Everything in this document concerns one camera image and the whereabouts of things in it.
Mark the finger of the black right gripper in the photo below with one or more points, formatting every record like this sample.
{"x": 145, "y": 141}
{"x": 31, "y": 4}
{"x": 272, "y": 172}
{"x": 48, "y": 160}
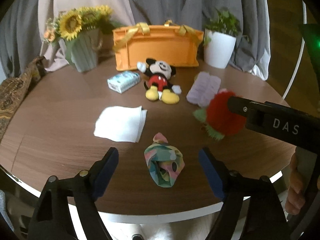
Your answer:
{"x": 238, "y": 105}

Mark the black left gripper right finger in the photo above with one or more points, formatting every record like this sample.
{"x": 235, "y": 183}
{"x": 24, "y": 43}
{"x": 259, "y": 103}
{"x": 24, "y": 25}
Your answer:
{"x": 265, "y": 217}

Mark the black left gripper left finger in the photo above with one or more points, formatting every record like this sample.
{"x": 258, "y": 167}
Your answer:
{"x": 52, "y": 219}

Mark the red fluffy strawberry plush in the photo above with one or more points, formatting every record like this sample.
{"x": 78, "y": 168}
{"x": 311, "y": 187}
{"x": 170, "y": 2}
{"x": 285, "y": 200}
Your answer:
{"x": 217, "y": 119}

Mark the lilac towel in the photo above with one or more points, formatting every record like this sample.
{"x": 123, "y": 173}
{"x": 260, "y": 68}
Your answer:
{"x": 203, "y": 90}

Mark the white cloth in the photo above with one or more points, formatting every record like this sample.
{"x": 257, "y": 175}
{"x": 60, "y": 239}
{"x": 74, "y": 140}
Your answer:
{"x": 121, "y": 124}

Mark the person's right hand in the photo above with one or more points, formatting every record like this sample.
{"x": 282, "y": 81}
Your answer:
{"x": 295, "y": 199}

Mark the white plant pot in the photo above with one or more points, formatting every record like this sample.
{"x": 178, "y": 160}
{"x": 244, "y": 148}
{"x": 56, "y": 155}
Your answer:
{"x": 218, "y": 48}

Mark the green potted plant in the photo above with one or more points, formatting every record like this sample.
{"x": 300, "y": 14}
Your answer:
{"x": 226, "y": 23}

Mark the orange plastic crate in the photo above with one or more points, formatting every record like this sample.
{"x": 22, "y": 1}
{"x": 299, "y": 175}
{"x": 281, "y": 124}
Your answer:
{"x": 175, "y": 44}

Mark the Mickey Mouse plush toy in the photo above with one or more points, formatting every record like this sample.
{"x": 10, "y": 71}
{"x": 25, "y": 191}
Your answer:
{"x": 158, "y": 86}

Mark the colourful rolled sock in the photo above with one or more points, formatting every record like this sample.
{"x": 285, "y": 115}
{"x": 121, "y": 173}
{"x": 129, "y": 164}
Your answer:
{"x": 164, "y": 161}

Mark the tissue pack blue white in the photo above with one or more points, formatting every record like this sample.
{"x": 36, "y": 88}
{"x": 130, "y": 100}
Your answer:
{"x": 123, "y": 81}

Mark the grey ribbed vase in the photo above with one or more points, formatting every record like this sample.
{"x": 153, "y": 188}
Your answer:
{"x": 82, "y": 52}

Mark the sunflower bouquet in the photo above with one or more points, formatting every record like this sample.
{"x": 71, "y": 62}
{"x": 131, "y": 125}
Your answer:
{"x": 70, "y": 25}

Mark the white sheer curtain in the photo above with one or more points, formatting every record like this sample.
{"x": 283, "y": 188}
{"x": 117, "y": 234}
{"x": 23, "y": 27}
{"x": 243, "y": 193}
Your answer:
{"x": 55, "y": 57}

